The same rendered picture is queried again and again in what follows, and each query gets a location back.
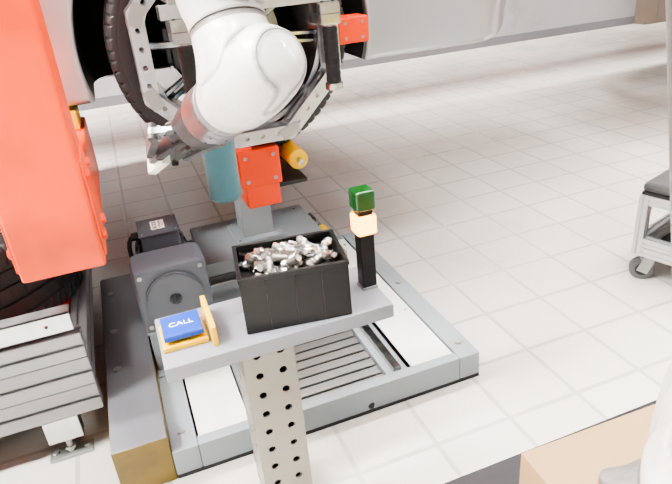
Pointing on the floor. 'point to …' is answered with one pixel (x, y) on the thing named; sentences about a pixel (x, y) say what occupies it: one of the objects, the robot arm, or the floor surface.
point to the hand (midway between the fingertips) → (158, 160)
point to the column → (276, 417)
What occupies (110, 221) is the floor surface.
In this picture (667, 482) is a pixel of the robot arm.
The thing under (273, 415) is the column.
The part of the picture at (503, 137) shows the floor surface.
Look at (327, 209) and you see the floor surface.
